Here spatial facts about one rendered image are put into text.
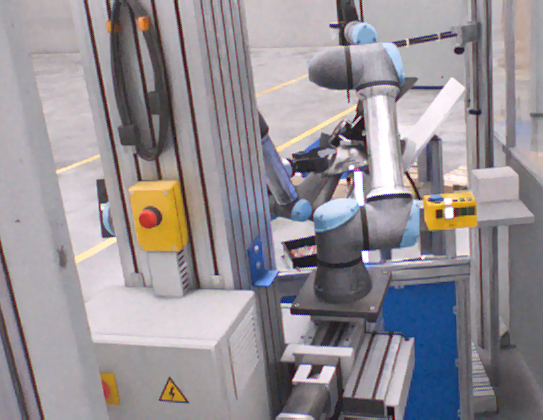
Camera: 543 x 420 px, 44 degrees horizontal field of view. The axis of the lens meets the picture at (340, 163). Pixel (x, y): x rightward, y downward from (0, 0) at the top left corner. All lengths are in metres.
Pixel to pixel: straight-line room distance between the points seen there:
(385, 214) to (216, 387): 0.62
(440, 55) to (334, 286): 8.07
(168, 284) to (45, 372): 0.66
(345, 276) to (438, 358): 0.90
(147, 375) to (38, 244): 0.65
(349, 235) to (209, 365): 0.55
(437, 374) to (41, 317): 1.94
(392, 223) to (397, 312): 0.78
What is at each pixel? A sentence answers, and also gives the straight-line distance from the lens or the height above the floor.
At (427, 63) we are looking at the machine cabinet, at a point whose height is 0.38.
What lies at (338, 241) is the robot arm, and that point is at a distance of 1.63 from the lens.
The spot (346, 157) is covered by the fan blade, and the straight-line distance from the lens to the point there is 2.36.
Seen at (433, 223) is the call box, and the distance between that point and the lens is 2.19.
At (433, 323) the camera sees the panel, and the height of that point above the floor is 0.61.
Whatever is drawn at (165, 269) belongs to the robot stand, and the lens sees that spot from 1.38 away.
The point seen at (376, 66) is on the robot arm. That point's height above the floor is 1.58.
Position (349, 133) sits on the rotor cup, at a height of 1.22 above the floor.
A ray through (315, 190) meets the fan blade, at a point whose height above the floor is 1.01.
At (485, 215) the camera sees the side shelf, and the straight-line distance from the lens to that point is 2.65.
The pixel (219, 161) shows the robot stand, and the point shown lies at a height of 1.50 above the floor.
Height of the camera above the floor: 1.84
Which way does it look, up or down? 17 degrees down
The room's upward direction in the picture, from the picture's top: 5 degrees counter-clockwise
